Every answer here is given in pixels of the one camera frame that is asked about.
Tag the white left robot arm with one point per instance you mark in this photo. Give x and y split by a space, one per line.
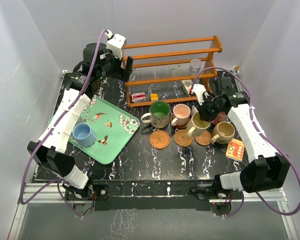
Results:
49 150

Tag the green white flat box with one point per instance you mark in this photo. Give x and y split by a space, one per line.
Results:
186 86

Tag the woven rattan coaster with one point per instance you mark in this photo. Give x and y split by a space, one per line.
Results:
181 139
159 139

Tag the aluminium table frame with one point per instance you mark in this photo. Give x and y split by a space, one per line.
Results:
134 194

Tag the beige brown mug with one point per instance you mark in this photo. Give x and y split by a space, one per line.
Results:
222 133

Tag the red white small box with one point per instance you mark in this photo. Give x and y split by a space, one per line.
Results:
138 97

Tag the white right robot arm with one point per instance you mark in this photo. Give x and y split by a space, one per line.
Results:
267 168

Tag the smooth brown wooden coaster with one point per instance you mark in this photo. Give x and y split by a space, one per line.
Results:
204 138

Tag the yellow small block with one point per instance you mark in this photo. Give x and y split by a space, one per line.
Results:
154 97

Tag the green floral mug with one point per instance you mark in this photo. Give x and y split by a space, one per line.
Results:
158 115

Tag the yellow mug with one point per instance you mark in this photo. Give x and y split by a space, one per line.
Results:
196 126

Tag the dark grooved wooden coaster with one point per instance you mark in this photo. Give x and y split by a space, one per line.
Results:
180 126

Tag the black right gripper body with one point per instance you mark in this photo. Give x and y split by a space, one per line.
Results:
209 108

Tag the pink mug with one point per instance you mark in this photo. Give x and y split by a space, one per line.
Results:
180 115

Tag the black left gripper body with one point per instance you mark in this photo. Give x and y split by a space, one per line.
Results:
112 68

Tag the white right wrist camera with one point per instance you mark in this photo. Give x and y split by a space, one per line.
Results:
199 90

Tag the maroon speckled mug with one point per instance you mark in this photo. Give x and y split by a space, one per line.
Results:
221 117

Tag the green floral serving tray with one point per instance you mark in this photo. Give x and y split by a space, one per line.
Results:
113 126

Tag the blue mug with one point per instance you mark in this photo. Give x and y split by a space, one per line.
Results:
84 135

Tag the orange wooden rack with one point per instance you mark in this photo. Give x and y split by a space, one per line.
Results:
159 67

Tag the white speckled mug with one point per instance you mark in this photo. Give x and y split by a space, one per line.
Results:
194 111

